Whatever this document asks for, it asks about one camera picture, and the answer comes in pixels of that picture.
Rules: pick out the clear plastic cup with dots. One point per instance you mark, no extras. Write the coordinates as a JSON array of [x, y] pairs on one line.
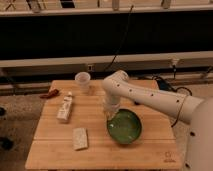
[[83, 81]]

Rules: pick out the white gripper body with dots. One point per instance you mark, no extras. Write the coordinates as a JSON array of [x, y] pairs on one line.
[[110, 109]]

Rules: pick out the white sponge block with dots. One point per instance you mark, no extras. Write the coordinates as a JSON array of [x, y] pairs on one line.
[[80, 139]]

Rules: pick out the white tube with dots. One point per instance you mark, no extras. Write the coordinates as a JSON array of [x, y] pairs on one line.
[[65, 108]]

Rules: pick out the white wall plug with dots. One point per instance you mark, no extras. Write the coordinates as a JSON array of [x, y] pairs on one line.
[[174, 62]]

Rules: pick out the red object on table edge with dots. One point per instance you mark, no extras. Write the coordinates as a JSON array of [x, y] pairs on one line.
[[50, 94]]

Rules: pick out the black power adapter with cable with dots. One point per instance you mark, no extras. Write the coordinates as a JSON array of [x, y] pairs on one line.
[[164, 85]]

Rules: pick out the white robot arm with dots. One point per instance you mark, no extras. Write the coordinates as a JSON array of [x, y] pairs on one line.
[[196, 112]]

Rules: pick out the green ceramic bowl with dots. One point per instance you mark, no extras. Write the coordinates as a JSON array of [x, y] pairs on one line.
[[125, 127]]

